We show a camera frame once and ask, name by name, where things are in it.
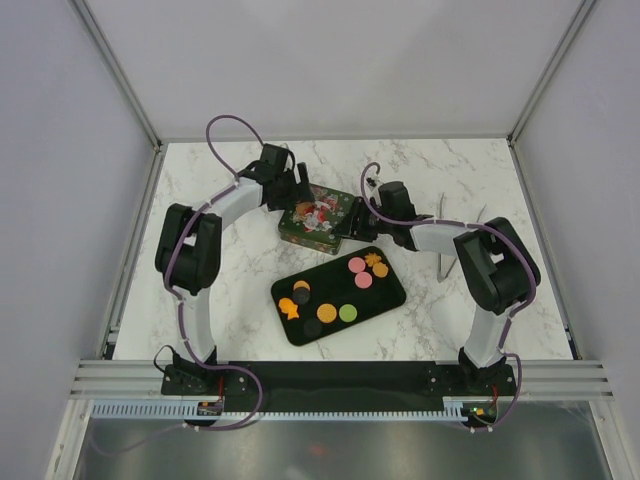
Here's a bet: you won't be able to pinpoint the orange round cookie lower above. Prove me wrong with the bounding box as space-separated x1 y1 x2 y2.
316 303 338 324

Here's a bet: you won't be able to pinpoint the black serving tray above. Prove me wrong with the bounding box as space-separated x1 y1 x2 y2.
271 246 407 347

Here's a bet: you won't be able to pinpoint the orange flower cookie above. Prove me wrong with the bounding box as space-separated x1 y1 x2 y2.
364 252 382 267

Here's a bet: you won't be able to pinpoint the black sandwich cookie upper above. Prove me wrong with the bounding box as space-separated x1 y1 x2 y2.
292 287 311 305

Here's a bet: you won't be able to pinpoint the pink cookie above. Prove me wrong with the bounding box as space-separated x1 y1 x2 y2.
354 271 373 289
348 257 366 274

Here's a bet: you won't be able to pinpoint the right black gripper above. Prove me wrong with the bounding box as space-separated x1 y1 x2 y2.
332 198 393 244

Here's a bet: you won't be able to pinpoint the black sandwich cookie lower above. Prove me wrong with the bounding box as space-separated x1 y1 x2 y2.
303 319 323 338

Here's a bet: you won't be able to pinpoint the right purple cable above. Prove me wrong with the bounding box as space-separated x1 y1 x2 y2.
360 162 525 434

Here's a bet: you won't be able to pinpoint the orange fish cookie left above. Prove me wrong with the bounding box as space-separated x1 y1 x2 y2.
278 298 300 320

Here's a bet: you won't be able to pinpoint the green cookie lower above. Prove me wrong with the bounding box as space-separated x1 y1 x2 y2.
338 304 358 323

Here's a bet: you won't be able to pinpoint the white cable duct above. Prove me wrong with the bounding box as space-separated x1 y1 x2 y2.
90 399 468 422

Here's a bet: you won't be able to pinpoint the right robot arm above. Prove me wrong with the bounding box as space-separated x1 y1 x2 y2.
332 178 541 395

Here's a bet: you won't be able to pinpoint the metal tongs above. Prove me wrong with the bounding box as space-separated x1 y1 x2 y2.
436 193 458 283

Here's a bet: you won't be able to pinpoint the gold tin lid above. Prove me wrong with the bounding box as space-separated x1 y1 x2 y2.
278 184 355 235

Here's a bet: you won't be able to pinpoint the orange leaf cookie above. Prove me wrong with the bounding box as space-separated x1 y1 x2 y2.
372 262 389 278

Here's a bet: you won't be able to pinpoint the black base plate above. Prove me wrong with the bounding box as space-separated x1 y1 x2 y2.
161 360 516 412

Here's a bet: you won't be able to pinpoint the square cookie tin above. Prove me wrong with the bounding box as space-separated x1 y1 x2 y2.
280 231 342 255

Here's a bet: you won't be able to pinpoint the black sandwich cookie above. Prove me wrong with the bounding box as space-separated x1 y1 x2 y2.
303 319 323 338
292 287 311 305

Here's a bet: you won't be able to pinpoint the orange cookie under black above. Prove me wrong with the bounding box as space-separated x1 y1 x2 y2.
293 280 311 291

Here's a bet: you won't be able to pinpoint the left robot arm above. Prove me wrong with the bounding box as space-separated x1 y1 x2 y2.
155 144 313 394

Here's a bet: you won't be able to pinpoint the pink cookie lower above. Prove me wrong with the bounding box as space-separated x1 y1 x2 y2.
354 271 373 289

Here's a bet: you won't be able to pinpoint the pink cookie upper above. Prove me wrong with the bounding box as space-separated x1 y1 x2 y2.
348 257 366 274

